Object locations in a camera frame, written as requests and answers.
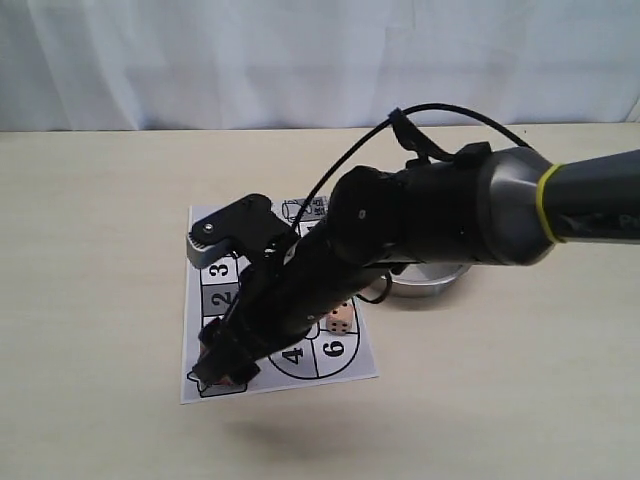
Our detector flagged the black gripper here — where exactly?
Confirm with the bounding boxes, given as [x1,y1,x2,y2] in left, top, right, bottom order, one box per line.
[192,219,390,386]

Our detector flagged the red cylinder game piece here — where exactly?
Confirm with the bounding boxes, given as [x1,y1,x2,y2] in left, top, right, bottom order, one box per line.
[198,343,235,386]

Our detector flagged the wooden die black pips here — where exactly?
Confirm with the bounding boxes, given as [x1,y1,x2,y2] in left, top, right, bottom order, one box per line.
[325,302,355,335]

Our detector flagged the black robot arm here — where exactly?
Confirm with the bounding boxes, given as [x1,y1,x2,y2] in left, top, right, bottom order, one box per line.
[187,143,639,385]

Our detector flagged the paper number game board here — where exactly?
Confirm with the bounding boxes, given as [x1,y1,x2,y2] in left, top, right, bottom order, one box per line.
[179,195,380,406]

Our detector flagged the stainless steel round bowl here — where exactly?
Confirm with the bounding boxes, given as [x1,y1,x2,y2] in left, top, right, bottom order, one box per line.
[389,263,470,298]

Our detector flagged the white backdrop curtain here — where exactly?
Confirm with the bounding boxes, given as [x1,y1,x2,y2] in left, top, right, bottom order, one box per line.
[1,1,639,131]

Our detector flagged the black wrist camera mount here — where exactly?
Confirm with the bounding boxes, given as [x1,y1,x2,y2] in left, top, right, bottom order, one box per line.
[186,193,300,270]

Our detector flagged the black cable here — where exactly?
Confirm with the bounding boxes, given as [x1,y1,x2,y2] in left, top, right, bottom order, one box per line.
[289,102,534,305]

